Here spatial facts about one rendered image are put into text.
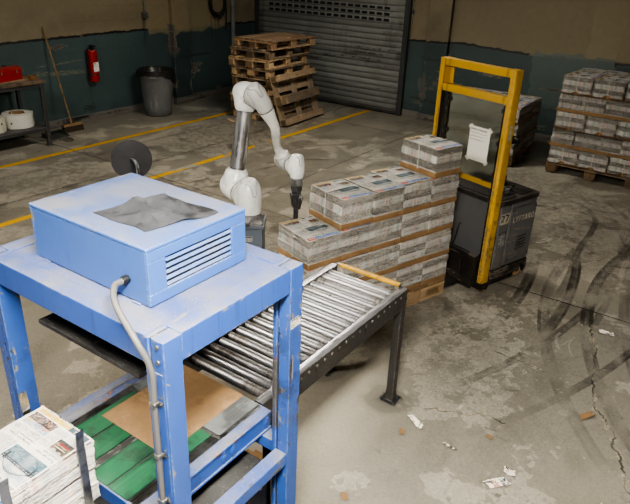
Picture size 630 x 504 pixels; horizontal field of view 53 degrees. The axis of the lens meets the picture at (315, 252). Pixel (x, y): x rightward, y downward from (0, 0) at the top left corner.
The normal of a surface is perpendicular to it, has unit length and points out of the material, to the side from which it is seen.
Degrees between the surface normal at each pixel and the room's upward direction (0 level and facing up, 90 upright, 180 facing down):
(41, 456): 2
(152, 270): 90
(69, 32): 90
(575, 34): 90
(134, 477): 0
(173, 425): 90
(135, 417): 0
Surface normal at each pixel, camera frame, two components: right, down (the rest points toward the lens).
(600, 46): -0.58, 0.33
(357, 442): 0.04, -0.90
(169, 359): 0.81, 0.28
